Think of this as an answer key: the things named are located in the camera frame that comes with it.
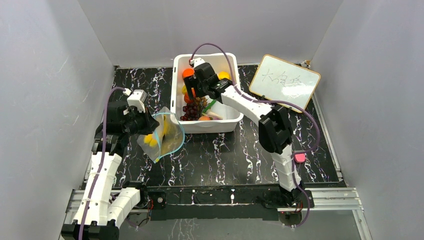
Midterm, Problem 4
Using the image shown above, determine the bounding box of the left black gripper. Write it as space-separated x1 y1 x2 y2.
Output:
123 105 160 137

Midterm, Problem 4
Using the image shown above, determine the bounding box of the small orange pumpkin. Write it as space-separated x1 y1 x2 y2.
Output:
184 94 195 104

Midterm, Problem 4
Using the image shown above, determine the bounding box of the yellow banana bunch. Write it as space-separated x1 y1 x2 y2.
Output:
142 113 177 147

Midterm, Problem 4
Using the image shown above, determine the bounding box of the clear zip top bag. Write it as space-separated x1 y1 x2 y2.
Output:
137 107 185 163

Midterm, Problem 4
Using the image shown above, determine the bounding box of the yellow bell pepper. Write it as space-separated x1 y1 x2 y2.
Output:
217 71 231 80

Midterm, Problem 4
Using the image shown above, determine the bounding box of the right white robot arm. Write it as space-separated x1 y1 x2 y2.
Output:
183 60 302 207

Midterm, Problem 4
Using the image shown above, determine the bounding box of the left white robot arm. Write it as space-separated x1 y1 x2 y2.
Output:
60 100 160 240

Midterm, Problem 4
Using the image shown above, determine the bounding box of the orange tangerine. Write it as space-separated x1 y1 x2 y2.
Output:
182 68 195 79

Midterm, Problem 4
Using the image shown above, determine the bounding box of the brown longan cluster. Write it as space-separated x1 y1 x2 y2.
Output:
194 96 208 112

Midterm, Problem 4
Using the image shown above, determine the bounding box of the yellow green starfruit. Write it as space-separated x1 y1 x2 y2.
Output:
181 85 187 95

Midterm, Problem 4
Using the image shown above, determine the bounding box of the green onion stalk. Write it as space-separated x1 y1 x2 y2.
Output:
202 99 216 114

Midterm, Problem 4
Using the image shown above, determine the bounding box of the dark red grape bunch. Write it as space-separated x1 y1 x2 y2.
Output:
180 102 200 121

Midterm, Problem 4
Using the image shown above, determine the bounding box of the orange peach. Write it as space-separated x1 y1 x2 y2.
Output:
198 115 212 121

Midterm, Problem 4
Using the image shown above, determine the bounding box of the pink eraser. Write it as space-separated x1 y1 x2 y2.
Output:
293 152 307 164

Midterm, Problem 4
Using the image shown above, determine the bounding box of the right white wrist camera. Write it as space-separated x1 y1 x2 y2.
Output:
189 57 206 69

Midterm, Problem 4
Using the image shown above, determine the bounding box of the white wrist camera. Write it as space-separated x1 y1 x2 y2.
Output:
127 89 147 113
189 57 206 69

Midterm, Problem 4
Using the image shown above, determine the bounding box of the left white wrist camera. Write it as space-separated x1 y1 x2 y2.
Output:
127 89 147 113

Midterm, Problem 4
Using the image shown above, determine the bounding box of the small whiteboard wooden frame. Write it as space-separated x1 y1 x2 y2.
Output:
249 54 321 110

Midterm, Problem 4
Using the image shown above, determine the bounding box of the black front mounting rail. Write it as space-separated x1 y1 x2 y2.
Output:
109 183 332 222

